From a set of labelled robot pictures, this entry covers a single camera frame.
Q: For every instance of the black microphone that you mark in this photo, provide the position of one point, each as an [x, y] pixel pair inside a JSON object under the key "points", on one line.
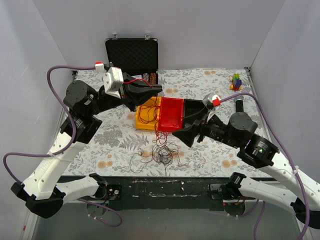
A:
{"points": [[239, 104]]}

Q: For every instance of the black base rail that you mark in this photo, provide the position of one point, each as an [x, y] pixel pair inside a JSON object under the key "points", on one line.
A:
{"points": [[159, 193]]}

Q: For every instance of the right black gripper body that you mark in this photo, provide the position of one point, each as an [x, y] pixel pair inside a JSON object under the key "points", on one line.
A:
{"points": [[200, 125]]}

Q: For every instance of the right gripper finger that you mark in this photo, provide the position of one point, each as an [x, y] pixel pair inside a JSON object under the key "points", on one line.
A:
{"points": [[187, 135], [192, 114]]}

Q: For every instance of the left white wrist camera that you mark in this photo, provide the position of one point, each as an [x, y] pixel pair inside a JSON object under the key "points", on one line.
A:
{"points": [[112, 81]]}

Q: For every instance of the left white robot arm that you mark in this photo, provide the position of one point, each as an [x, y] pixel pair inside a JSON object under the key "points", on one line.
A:
{"points": [[41, 191]]}

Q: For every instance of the black plastic bin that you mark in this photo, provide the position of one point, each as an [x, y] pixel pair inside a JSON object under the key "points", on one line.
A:
{"points": [[192, 102]]}

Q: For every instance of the black poker chip case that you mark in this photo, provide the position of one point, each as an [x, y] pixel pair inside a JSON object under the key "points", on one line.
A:
{"points": [[135, 56]]}

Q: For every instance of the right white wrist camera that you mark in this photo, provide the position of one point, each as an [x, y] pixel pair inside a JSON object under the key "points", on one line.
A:
{"points": [[211, 101]]}

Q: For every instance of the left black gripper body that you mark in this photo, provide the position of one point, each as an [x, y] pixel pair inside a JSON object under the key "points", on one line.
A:
{"points": [[128, 90]]}

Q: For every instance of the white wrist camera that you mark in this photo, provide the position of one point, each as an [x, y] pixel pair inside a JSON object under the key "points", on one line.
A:
{"points": [[211, 101], [112, 81]]}

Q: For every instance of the floral table mat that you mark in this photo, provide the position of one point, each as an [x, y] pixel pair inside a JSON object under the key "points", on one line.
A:
{"points": [[119, 149]]}

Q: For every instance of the colourful toy block figure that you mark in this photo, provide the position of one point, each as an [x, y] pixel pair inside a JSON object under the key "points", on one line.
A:
{"points": [[235, 82]]}

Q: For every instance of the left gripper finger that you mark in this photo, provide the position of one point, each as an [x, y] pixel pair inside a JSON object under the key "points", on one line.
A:
{"points": [[128, 80], [135, 96]]}

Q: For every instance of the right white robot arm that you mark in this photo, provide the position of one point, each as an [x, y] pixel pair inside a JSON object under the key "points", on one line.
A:
{"points": [[300, 194]]}

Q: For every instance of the yellow plastic bin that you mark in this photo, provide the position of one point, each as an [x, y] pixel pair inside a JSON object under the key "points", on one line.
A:
{"points": [[147, 115]]}

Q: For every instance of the red plastic bin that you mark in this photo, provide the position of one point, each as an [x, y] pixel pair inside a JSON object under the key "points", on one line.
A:
{"points": [[171, 114]]}

